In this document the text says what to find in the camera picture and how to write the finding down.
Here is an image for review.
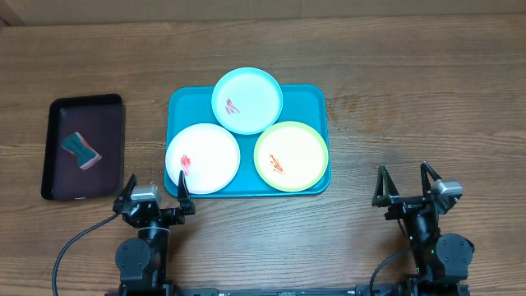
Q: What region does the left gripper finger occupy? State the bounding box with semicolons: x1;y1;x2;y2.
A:
177;170;191;208
116;174;137;202

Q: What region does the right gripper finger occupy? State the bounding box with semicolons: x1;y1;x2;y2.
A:
420;161;441;196
371;164;400;207

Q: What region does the white plate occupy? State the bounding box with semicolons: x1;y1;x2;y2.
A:
165;123;241;195

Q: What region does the green and red sponge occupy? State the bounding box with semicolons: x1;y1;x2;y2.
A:
61;132;102;170

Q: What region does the light blue plate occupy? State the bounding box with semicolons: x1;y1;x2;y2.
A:
211;67;284;135

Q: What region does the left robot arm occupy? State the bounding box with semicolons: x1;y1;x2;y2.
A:
113;172;196;296

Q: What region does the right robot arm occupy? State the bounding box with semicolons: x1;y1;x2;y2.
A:
367;162;475;296

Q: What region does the black rectangular tray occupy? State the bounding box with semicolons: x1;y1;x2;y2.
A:
40;94;126;201

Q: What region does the teal plastic serving tray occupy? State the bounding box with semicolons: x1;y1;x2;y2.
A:
166;84;329;198

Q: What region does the yellow plate green rim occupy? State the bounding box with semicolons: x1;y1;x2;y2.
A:
253;121;329;192

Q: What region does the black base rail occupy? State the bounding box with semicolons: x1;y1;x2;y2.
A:
104;283;471;296

